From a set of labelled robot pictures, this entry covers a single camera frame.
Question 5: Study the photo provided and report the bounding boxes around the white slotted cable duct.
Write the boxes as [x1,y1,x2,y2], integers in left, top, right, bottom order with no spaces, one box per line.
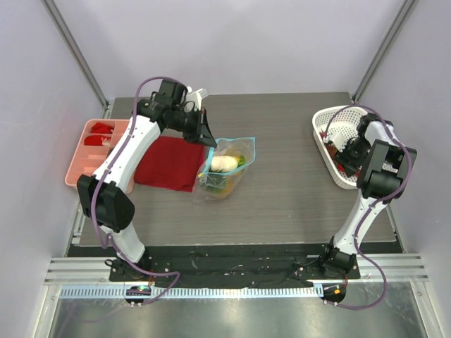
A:
[59,284,323,299]

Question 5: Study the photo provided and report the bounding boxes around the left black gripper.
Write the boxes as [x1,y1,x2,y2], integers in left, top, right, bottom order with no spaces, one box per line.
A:
[166,106,217,148]

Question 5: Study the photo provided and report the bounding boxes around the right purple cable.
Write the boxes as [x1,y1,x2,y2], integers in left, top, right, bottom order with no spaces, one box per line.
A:
[324,104,413,309]

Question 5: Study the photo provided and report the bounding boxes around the white toy radish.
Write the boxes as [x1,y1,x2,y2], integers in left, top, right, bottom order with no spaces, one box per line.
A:
[210,155,238,173]

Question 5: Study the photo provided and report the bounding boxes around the pink compartment tray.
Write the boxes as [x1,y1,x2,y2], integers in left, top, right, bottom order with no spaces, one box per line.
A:
[65,119,129,189]

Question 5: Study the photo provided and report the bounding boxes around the red toy chili pepper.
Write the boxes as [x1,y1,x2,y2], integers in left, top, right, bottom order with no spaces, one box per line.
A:
[336,164,361,179]

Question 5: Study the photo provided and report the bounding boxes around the yellow toy lemon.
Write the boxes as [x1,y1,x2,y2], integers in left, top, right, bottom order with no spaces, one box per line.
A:
[237,155,246,167]

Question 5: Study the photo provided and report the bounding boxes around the red folded cloth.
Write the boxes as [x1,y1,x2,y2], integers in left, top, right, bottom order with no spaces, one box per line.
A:
[134,136,205,192]

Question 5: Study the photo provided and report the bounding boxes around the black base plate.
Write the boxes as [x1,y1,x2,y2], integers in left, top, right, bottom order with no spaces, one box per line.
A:
[105,244,360,289]

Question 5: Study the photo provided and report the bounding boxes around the purple cable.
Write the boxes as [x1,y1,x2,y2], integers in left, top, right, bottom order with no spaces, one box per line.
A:
[324,104,413,309]
[91,75,180,306]

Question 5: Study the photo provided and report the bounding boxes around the toy pineapple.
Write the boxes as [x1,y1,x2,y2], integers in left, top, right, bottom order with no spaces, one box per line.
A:
[205,173,235,195]

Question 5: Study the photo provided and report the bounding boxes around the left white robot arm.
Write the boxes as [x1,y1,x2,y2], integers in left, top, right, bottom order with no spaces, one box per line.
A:
[77,76,216,281]

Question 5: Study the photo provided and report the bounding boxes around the white plastic basket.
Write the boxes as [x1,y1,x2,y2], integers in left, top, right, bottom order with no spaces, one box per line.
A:
[311,106,371,189]

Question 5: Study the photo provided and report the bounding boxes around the red item in tray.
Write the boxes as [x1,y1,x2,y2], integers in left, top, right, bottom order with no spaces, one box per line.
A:
[84,134,111,146]
[90,122,114,134]

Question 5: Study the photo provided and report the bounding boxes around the red toy grapes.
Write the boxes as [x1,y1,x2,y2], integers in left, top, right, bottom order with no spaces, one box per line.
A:
[320,131,338,162]

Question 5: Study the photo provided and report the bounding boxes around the clear zip top bag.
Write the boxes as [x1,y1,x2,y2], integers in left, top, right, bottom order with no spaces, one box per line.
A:
[192,137,256,204]

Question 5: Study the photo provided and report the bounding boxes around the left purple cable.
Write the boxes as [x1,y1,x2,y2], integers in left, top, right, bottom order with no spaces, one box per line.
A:
[91,75,180,306]

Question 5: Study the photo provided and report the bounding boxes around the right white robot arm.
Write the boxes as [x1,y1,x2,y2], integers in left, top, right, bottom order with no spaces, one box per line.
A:
[312,106,417,278]

